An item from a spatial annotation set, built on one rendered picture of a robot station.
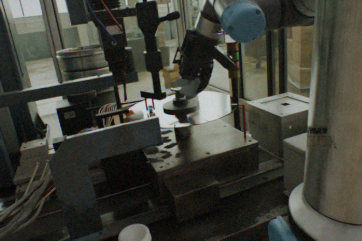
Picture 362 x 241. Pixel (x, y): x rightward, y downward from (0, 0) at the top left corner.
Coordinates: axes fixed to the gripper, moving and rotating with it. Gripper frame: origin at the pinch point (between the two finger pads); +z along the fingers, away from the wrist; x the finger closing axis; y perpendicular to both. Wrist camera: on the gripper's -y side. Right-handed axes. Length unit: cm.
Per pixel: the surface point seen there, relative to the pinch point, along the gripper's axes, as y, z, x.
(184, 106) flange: 2.0, 2.4, 1.9
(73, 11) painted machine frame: 29.4, -9.7, -26.0
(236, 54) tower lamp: -24.7, -4.2, -16.7
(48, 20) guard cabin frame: 29, 36, -108
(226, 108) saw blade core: -7.1, -2.1, 8.0
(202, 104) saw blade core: -4.6, 2.7, 0.8
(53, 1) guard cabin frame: 27, 27, -112
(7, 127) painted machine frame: 49, 46, -37
